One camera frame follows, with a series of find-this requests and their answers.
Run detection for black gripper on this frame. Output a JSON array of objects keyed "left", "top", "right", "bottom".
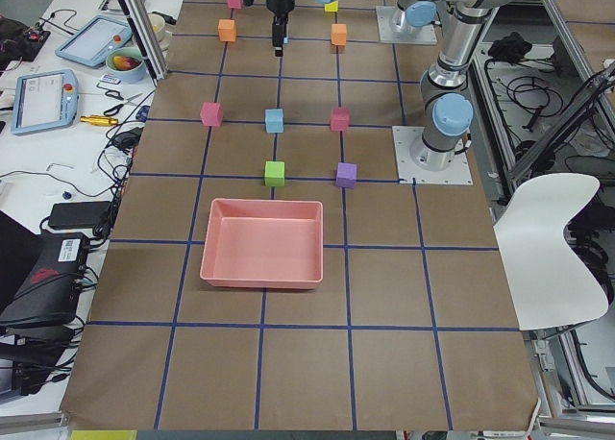
[{"left": 266, "top": 0, "right": 294, "bottom": 57}]

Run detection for light blue foam block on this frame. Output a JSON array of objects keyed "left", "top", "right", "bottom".
[{"left": 265, "top": 109, "right": 284, "bottom": 134}]

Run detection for orange foam block left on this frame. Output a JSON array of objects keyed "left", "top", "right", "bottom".
[{"left": 217, "top": 18, "right": 237, "bottom": 42}]

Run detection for orange foam block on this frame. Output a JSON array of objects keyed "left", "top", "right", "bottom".
[
  {"left": 217, "top": 18, "right": 237, "bottom": 42},
  {"left": 331, "top": 23, "right": 348, "bottom": 47}
]

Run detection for yellow foam block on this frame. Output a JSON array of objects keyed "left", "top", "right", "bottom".
[{"left": 324, "top": 1, "right": 339, "bottom": 12}]

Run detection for orange foam block right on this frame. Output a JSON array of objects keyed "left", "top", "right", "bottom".
[{"left": 331, "top": 23, "right": 348, "bottom": 47}]

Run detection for pink foam block right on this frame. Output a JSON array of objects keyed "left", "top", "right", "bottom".
[{"left": 330, "top": 107, "right": 350, "bottom": 132}]

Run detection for pink foam block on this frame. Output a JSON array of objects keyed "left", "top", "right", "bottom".
[
  {"left": 200, "top": 102, "right": 224, "bottom": 127},
  {"left": 330, "top": 107, "right": 350, "bottom": 132}
]

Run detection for pink foam block left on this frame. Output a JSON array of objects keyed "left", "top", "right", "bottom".
[{"left": 200, "top": 102, "right": 224, "bottom": 127}]

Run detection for white cup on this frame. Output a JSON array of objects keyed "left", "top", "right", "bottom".
[{"left": 148, "top": 12, "right": 166, "bottom": 41}]

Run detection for green foam block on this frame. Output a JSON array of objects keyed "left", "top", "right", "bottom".
[{"left": 264, "top": 160, "right": 285, "bottom": 187}]

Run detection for light blue bowl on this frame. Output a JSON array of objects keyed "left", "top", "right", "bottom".
[{"left": 106, "top": 47, "right": 147, "bottom": 84}]

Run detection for purple foam block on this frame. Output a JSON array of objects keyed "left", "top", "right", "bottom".
[{"left": 335, "top": 162, "right": 357, "bottom": 189}]

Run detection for scissors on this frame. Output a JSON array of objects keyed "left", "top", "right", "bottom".
[{"left": 103, "top": 93, "right": 140, "bottom": 117}]

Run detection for teach pendant far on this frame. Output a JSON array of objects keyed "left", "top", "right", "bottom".
[{"left": 55, "top": 15, "right": 133, "bottom": 67}]

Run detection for teach pendant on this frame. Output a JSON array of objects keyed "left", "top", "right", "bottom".
[
  {"left": 55, "top": 15, "right": 133, "bottom": 67},
  {"left": 11, "top": 69, "right": 79, "bottom": 135}
]

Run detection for brass cylinder tool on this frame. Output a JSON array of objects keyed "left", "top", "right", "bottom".
[{"left": 80, "top": 115, "right": 119, "bottom": 127}]

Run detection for pink plastic tray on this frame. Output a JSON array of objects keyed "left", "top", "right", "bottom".
[{"left": 200, "top": 198, "right": 324, "bottom": 289}]

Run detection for teach pendant near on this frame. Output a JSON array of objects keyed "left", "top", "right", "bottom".
[{"left": 11, "top": 69, "right": 79, "bottom": 135}]

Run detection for black power adapter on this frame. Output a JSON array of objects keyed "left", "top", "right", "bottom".
[{"left": 47, "top": 201, "right": 111, "bottom": 230}]

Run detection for white chair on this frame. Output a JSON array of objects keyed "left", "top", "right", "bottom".
[{"left": 494, "top": 173, "right": 608, "bottom": 330}]

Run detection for aluminium frame post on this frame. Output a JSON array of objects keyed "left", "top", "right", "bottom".
[{"left": 118, "top": 0, "right": 168, "bottom": 84}]

